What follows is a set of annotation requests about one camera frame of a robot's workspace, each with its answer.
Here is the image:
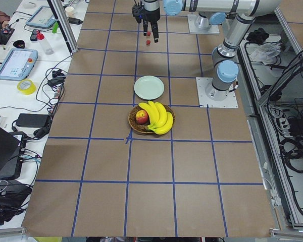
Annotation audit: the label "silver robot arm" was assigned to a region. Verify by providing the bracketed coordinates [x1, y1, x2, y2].
[206, 10, 255, 101]
[132, 1, 281, 43]

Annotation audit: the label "pale green plate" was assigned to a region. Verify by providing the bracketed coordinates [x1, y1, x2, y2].
[134, 76, 164, 100]

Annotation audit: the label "paper cup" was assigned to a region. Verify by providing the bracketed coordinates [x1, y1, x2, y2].
[65, 6, 75, 18]

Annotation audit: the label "red apple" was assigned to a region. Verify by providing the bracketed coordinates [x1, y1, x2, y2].
[135, 110, 149, 125]

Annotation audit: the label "woven wicker basket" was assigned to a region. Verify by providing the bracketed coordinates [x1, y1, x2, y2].
[128, 105, 175, 134]

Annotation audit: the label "yellow banana bunch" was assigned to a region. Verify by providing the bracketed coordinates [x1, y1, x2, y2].
[138, 101, 174, 135]

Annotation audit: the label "far teach pendant tablet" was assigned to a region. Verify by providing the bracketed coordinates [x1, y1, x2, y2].
[26, 6, 56, 29]

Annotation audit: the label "teach pendant tablet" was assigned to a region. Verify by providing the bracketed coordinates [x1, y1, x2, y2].
[26, 6, 56, 29]
[0, 48, 38, 81]

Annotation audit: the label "clear bottle red cap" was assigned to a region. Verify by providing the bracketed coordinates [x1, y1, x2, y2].
[36, 31, 54, 55]

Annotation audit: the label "black phone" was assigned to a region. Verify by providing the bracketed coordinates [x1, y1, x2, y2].
[30, 29, 40, 42]

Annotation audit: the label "white crumpled cloth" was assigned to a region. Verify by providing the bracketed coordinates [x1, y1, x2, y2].
[249, 43, 281, 65]

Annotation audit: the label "black small bowl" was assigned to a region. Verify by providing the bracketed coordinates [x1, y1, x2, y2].
[13, 40, 25, 49]

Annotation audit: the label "yellow tape roll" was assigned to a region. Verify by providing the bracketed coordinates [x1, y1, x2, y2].
[17, 79, 36, 95]

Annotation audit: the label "near teach pendant tablet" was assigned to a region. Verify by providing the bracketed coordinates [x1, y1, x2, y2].
[0, 48, 38, 81]

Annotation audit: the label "black power adapter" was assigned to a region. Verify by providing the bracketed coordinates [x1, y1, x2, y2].
[16, 113, 49, 128]

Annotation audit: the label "black laptop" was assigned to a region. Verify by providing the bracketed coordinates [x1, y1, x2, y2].
[0, 127, 26, 180]

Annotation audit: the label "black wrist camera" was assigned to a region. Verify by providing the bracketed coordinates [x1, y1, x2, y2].
[132, 2, 144, 24]

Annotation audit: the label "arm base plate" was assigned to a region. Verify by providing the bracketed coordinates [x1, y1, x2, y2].
[187, 15, 220, 35]
[196, 77, 238, 108]

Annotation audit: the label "aluminium frame post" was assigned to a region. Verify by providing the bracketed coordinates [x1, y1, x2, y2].
[47, 0, 78, 54]

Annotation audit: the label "coiled black cables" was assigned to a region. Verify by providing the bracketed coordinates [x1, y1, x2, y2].
[279, 137, 303, 174]

